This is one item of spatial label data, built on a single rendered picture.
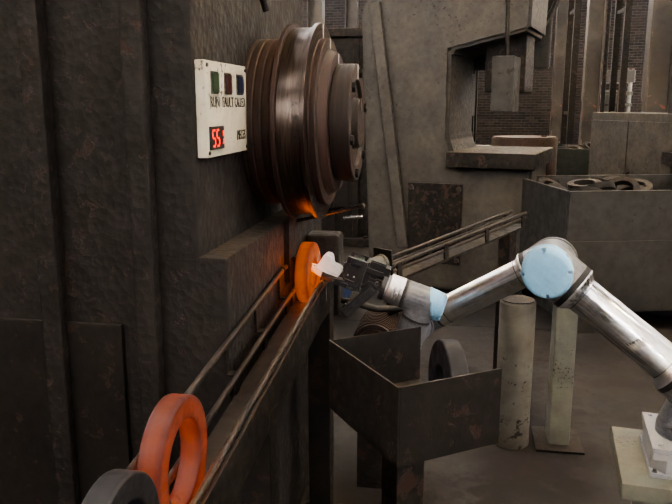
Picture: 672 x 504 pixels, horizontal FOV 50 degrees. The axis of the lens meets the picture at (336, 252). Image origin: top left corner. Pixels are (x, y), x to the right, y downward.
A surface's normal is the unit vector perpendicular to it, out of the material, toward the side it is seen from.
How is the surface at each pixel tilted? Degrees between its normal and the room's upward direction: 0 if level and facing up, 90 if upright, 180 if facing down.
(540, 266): 86
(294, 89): 71
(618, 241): 90
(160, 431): 39
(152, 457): 59
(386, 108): 90
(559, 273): 86
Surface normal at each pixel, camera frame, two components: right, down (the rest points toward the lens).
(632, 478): 0.00, -0.98
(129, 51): -0.17, 0.20
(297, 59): -0.13, -0.47
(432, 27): -0.40, 0.18
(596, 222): 0.09, 0.20
